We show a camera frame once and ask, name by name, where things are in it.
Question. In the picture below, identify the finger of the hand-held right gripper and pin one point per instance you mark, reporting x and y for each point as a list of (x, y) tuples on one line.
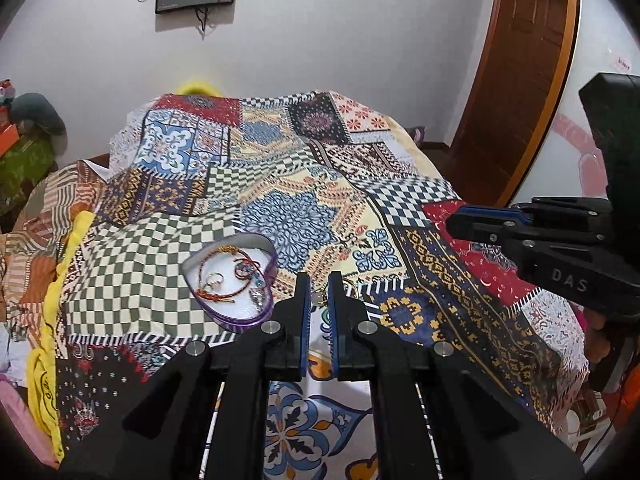
[(560, 215), (480, 232)]

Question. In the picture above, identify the dark patterned pillow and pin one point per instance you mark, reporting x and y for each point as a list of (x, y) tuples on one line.
[(417, 135)]

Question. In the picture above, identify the silver pendant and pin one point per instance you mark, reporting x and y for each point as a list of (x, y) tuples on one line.
[(257, 297)]

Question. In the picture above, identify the orange striped blanket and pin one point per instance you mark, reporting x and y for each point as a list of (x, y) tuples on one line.
[(40, 240)]

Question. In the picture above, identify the white label sticker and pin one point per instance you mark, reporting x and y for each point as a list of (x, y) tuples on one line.
[(624, 63)]

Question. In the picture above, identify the small pale pendant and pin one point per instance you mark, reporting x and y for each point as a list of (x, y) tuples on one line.
[(319, 301)]

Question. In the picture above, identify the yellow pillow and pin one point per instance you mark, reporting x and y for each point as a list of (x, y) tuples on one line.
[(197, 86)]

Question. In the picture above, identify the yellow blanket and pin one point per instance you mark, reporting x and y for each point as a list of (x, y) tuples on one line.
[(42, 385)]

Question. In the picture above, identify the purple heart-shaped jewelry box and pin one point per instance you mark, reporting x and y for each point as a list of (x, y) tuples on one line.
[(227, 310)]

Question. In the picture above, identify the person's right hand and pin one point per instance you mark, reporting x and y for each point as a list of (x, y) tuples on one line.
[(595, 340)]

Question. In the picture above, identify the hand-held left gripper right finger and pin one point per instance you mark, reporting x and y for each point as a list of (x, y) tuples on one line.
[(334, 345)]

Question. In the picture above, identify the white heart-print sliding door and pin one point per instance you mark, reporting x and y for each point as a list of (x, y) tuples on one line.
[(590, 35)]

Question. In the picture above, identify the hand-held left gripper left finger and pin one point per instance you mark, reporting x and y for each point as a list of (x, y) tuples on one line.
[(303, 345)]

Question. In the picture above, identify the orange box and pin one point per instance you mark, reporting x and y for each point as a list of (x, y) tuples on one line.
[(7, 141)]

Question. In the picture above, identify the brown wooden door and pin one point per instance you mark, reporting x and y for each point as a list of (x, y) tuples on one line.
[(520, 85)]

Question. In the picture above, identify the pink cloth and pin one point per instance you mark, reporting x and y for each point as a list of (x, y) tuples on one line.
[(20, 420)]

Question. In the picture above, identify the patchwork patterned blanket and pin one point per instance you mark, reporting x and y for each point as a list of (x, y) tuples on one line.
[(310, 185)]

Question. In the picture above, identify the pile of mixed clutter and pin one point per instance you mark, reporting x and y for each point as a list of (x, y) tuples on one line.
[(5, 91)]

